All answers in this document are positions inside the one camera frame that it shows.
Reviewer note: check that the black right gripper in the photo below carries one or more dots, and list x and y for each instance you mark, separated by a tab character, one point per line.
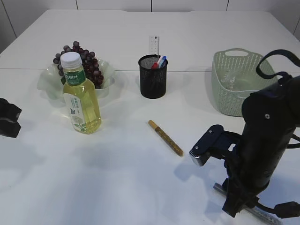
270	121

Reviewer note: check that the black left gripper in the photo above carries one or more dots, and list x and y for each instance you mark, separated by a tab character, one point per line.
9	114

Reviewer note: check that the silver glitter pen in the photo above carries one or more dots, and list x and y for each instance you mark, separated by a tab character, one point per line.
256	212

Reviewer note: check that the gold glitter pen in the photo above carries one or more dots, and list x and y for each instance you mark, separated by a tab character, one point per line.
173	145

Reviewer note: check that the yellow tea bottle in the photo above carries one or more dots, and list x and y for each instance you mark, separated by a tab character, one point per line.
79	94

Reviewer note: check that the purple artificial grape bunch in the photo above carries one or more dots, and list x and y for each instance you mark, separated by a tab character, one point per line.
89	62

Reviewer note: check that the clear plastic sheet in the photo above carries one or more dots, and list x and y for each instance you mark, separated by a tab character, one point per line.
229	80

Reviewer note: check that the red glitter pen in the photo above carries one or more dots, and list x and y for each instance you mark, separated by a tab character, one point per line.
155	66

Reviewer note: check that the blue scissors with cover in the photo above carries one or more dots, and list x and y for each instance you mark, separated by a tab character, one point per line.
162	62

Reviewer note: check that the pink purple scissors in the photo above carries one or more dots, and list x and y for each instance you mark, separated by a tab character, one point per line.
158	62

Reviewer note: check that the clear plastic ruler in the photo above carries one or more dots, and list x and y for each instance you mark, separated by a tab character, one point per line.
154	45

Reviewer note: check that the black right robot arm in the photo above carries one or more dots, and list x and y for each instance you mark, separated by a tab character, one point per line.
288	209

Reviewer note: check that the pale green wavy plate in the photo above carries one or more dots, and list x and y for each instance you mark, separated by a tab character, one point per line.
50	81

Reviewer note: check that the green woven plastic basket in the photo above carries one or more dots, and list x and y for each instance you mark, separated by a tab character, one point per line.
248	81

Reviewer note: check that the black mesh pen holder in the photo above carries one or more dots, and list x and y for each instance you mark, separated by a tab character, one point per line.
153	82

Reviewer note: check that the silver blue right wrist camera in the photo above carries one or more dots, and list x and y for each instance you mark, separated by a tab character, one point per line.
215	143

